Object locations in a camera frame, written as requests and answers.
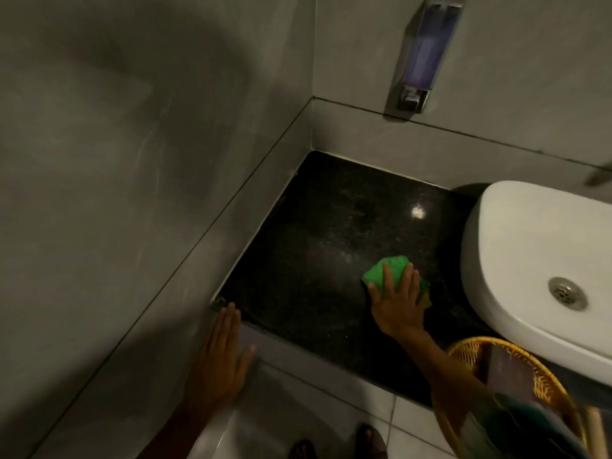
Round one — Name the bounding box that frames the person's right hand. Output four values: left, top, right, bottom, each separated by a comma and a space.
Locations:
367, 262, 429, 340

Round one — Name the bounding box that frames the person's left hand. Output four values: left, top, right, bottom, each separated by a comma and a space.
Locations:
184, 302, 257, 417

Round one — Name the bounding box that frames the green cleaning cloth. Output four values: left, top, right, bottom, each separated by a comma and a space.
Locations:
361, 255, 433, 309

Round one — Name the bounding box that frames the person's left forearm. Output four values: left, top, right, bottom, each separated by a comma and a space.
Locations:
135, 399, 230, 459

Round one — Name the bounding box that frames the person's right forearm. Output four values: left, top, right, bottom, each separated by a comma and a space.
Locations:
390, 328, 503, 440

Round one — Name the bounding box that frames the dark shoe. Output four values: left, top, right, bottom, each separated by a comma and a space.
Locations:
288, 439, 317, 459
354, 423, 389, 459

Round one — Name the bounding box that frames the white ceramic sink basin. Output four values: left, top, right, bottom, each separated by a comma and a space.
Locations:
460, 180, 612, 389

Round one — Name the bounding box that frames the metal sink drain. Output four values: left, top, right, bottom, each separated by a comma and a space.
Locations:
548, 277, 589, 312

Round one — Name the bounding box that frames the yellow wicker basket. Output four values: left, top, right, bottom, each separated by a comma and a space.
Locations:
432, 336, 590, 459

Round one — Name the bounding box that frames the teal patterned sleeve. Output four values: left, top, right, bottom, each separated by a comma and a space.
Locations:
461, 392, 581, 459

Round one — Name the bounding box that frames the beige wooden stick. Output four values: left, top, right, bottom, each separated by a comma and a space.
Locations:
584, 405, 612, 459

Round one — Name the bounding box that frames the chrome wall soap dispenser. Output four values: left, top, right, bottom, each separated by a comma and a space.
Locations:
384, 0, 466, 121

